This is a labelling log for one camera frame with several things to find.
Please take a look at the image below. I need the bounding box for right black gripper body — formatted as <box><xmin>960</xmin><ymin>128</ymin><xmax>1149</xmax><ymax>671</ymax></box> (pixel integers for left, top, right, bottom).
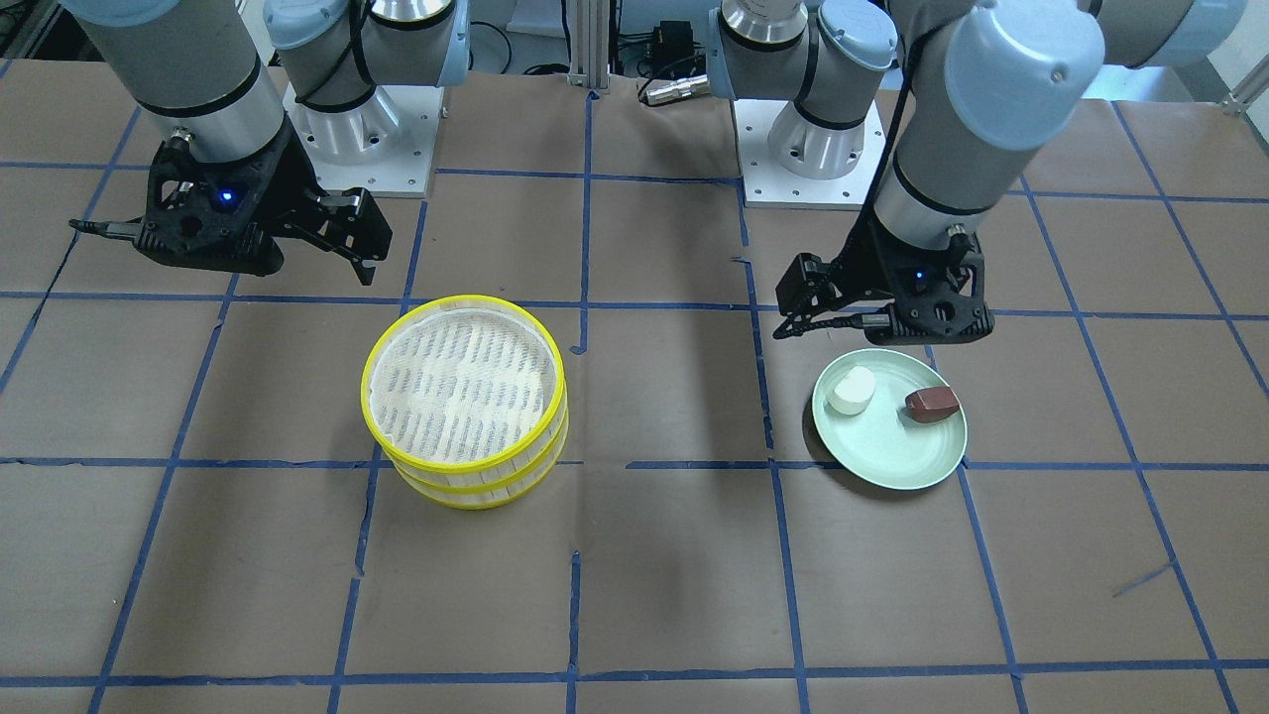
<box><xmin>69</xmin><ymin>128</ymin><xmax>393</xmax><ymax>276</ymax></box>

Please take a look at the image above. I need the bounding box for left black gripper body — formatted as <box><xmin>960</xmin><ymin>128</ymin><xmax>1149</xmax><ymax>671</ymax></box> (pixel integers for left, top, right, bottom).
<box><xmin>775</xmin><ymin>223</ymin><xmax>995</xmax><ymax>345</ymax></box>

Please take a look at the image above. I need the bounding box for white bun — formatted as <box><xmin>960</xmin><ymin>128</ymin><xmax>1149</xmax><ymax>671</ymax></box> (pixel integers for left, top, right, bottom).
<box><xmin>827</xmin><ymin>365</ymin><xmax>876</xmax><ymax>417</ymax></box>

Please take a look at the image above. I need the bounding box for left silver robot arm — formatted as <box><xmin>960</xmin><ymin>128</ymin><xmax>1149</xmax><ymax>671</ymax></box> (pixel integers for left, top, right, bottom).
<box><xmin>707</xmin><ymin>1</ymin><xmax>1246</xmax><ymax>345</ymax></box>

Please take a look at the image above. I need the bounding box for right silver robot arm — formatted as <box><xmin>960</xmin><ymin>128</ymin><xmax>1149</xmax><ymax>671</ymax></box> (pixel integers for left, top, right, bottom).
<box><xmin>63</xmin><ymin>1</ymin><xmax>470</xmax><ymax>287</ymax></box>

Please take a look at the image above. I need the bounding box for brown bun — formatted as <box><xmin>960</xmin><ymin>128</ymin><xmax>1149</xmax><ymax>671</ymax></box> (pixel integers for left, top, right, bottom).
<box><xmin>904</xmin><ymin>386</ymin><xmax>962</xmax><ymax>424</ymax></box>

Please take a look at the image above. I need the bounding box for light green plate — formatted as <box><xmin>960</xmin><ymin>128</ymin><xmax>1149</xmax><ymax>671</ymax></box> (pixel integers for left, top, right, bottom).
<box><xmin>810</xmin><ymin>347</ymin><xmax>970</xmax><ymax>491</ymax></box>

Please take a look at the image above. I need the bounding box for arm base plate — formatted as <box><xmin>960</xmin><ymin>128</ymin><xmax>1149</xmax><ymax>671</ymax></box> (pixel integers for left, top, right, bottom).
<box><xmin>733</xmin><ymin>99</ymin><xmax>884</xmax><ymax>211</ymax></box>
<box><xmin>283</xmin><ymin>85</ymin><xmax>447</xmax><ymax>199</ymax></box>

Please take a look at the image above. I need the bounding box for aluminium frame post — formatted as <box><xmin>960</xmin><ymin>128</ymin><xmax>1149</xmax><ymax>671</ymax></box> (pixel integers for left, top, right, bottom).
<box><xmin>562</xmin><ymin>1</ymin><xmax>618</xmax><ymax>95</ymax></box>

